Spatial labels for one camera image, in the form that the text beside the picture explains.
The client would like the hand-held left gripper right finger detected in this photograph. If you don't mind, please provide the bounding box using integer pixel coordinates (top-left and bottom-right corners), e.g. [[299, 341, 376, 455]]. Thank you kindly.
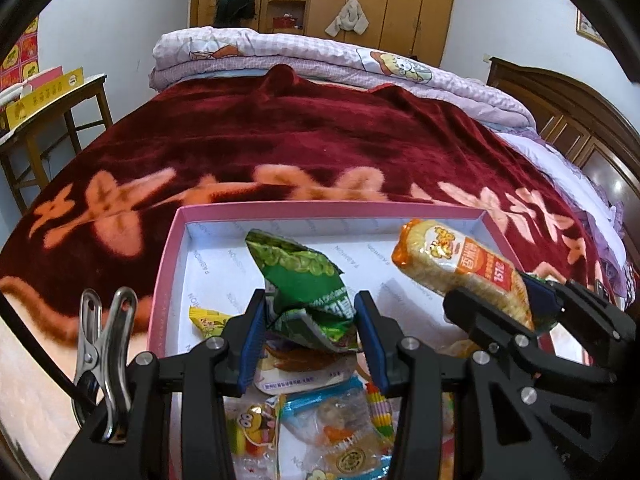
[[354, 290, 571, 480]]

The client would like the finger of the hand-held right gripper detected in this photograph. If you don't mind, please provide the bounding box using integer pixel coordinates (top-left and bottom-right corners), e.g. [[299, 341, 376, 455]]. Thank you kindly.
[[444, 287, 618, 411], [522, 271, 640, 352]]

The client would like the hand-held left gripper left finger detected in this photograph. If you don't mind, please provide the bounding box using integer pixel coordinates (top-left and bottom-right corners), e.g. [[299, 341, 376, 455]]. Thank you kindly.
[[50, 289, 267, 480]]

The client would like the yellow candy packet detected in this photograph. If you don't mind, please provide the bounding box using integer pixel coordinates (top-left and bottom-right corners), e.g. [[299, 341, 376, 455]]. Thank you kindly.
[[188, 306, 233, 346]]

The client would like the silver lidded pudding cup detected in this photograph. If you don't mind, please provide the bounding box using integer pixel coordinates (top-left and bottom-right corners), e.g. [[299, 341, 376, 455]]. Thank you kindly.
[[252, 342, 353, 393]]

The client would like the orange cracker packet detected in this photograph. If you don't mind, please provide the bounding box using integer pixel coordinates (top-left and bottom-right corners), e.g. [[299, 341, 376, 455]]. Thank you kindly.
[[391, 217, 536, 331]]

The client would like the clear colourful candy packet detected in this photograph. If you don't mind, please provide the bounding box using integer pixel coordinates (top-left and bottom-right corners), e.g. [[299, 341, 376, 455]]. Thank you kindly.
[[280, 377, 396, 480]]

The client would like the green pea snack packet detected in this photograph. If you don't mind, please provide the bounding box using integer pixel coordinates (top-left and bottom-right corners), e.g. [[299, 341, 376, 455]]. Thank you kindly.
[[245, 229, 362, 353]]

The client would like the pink cardboard tray box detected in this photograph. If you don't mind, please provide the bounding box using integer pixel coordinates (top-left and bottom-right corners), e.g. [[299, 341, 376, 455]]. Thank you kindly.
[[147, 199, 556, 480]]

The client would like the purple ruffled bedding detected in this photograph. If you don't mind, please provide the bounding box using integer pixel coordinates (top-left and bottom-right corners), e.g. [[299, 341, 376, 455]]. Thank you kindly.
[[495, 130, 631, 306]]

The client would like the metal spring clip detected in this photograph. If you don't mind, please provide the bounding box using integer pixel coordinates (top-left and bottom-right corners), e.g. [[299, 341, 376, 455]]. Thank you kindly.
[[72, 287, 138, 443]]

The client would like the dark wooden headboard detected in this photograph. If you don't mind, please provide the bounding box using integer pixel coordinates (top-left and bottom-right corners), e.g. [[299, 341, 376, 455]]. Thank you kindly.
[[487, 56, 640, 206]]

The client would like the dark red floral blanket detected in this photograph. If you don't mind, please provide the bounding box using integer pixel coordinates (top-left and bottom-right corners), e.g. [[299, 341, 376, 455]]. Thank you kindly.
[[0, 65, 626, 480]]

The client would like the wooden side table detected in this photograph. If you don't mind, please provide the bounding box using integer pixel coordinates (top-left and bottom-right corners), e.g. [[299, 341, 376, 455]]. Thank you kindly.
[[0, 74, 113, 216]]

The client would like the folded pink checked quilt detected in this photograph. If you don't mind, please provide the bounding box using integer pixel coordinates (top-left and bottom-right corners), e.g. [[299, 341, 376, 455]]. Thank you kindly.
[[150, 26, 537, 133]]

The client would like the yellow flat box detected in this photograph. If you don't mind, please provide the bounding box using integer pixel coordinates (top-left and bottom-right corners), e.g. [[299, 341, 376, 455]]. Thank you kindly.
[[5, 66, 83, 131]]

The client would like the wooden wardrobe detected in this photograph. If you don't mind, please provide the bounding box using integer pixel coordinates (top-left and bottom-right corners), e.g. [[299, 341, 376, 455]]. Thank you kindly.
[[189, 0, 460, 68]]

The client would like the white hanging towel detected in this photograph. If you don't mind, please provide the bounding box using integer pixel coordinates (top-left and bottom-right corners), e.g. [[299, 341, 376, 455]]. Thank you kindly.
[[325, 0, 370, 37]]

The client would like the pink tissue box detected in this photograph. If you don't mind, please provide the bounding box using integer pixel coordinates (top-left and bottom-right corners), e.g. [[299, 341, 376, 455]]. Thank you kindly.
[[27, 66, 66, 86]]

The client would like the red yellow patterned panel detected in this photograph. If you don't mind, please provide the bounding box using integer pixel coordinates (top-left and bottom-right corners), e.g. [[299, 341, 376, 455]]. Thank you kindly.
[[0, 16, 40, 93]]

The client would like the black cable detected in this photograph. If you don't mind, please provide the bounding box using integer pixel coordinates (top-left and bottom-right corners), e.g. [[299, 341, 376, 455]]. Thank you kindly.
[[0, 292, 98, 413]]

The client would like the framed wall photo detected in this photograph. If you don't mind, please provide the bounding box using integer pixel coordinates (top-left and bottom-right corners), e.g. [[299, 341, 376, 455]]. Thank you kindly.
[[575, 9, 611, 51]]

